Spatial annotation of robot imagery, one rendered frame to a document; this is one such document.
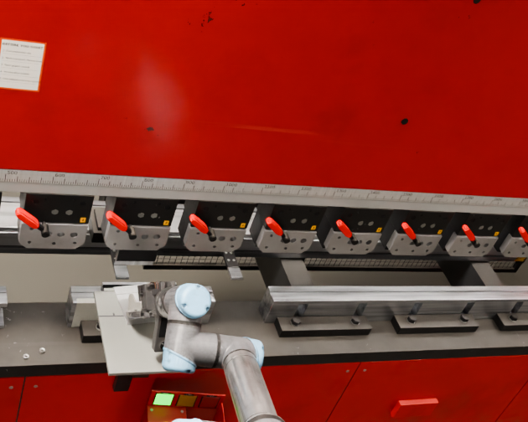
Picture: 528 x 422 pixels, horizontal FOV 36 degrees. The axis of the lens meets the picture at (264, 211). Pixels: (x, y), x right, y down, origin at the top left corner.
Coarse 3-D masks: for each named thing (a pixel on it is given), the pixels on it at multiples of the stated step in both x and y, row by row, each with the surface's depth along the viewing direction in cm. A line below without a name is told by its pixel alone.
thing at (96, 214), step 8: (96, 208) 227; (104, 208) 228; (96, 216) 225; (88, 224) 228; (96, 224) 223; (96, 232) 222; (96, 240) 224; (112, 256) 219; (112, 264) 218; (120, 272) 215
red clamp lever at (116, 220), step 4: (108, 212) 185; (112, 212) 186; (108, 216) 184; (112, 216) 185; (116, 216) 186; (108, 220) 185; (112, 220) 185; (116, 220) 186; (120, 220) 187; (116, 224) 186; (120, 224) 187; (124, 224) 187; (128, 224) 192; (120, 228) 187; (124, 228) 188; (128, 228) 190; (132, 228) 191; (128, 232) 190; (132, 232) 190; (132, 236) 190; (136, 236) 190
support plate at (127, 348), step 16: (96, 304) 205; (112, 304) 207; (112, 320) 203; (112, 336) 199; (128, 336) 200; (144, 336) 202; (112, 352) 195; (128, 352) 197; (144, 352) 198; (160, 352) 200; (112, 368) 192; (128, 368) 193; (144, 368) 194; (160, 368) 196
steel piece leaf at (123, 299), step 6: (126, 294) 211; (120, 300) 208; (126, 300) 209; (138, 300) 210; (126, 306) 207; (126, 318) 204; (132, 318) 202; (138, 318) 203; (144, 318) 204; (150, 318) 205; (132, 324) 204
